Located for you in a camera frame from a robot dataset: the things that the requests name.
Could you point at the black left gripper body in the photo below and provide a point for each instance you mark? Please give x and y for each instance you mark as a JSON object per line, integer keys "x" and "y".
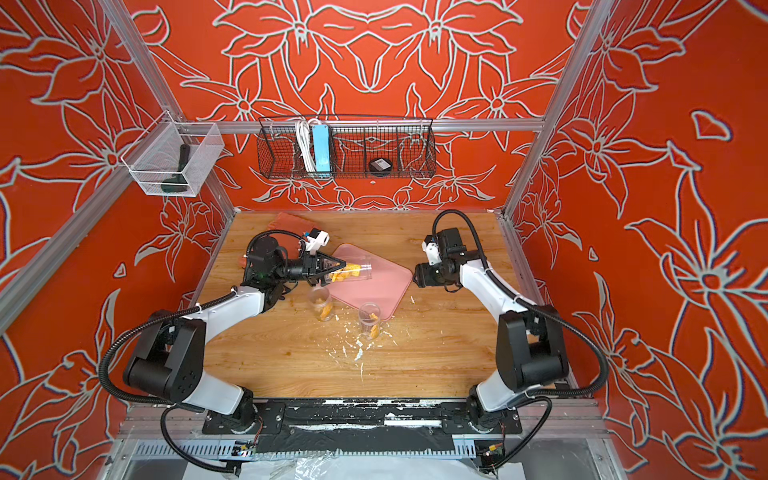
{"x": 307, "y": 269}

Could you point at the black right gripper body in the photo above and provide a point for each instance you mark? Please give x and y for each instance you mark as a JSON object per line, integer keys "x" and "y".
{"x": 421, "y": 276}

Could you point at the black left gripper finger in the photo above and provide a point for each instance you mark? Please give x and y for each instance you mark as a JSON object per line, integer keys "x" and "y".
{"x": 331, "y": 261}
{"x": 333, "y": 277}

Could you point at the clear jar with cookies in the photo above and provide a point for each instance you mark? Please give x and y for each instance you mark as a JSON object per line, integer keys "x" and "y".
{"x": 358, "y": 270}

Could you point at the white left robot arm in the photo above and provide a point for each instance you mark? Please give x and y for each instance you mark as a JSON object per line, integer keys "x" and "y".
{"x": 162, "y": 360}

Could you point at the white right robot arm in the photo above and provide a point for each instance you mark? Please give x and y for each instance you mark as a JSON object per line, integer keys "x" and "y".
{"x": 530, "y": 351}

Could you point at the clear open cookie jar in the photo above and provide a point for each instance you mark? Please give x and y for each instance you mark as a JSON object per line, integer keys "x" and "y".
{"x": 369, "y": 315}

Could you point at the orange plastic tool case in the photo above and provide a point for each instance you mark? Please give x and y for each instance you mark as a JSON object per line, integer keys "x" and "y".
{"x": 288, "y": 222}

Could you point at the pink plastic tray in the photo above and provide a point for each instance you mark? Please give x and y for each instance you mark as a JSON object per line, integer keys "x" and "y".
{"x": 381, "y": 281}

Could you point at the light blue box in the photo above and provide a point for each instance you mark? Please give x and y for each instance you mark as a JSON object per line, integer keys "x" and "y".
{"x": 321, "y": 145}

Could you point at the dark green flashlight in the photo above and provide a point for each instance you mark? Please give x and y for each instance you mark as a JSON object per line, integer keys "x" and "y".
{"x": 177, "y": 183}

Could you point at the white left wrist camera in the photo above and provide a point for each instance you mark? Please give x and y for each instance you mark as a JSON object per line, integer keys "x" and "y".
{"x": 314, "y": 240}

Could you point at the black wire wall basket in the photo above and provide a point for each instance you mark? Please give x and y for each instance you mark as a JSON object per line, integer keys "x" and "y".
{"x": 285, "y": 146}

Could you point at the clear acrylic wall box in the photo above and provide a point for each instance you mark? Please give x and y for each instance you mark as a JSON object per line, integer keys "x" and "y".
{"x": 153, "y": 155}

